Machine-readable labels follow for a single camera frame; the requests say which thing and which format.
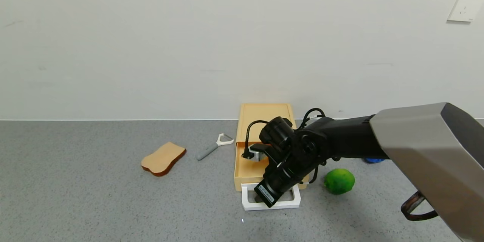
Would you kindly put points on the white wall socket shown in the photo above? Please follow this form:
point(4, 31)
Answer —
point(466, 5)

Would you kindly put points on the rolled blue cloth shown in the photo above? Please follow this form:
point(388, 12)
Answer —
point(374, 160)

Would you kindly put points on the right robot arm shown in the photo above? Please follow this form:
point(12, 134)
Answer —
point(416, 147)

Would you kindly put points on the brown toast slice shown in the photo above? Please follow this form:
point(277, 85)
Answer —
point(162, 159)

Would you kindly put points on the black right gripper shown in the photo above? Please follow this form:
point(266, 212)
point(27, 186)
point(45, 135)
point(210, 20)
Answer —
point(266, 194)

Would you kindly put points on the green lime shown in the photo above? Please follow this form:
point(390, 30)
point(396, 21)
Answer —
point(339, 181)

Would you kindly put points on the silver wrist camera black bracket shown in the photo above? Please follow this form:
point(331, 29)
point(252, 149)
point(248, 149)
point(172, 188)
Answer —
point(254, 155)

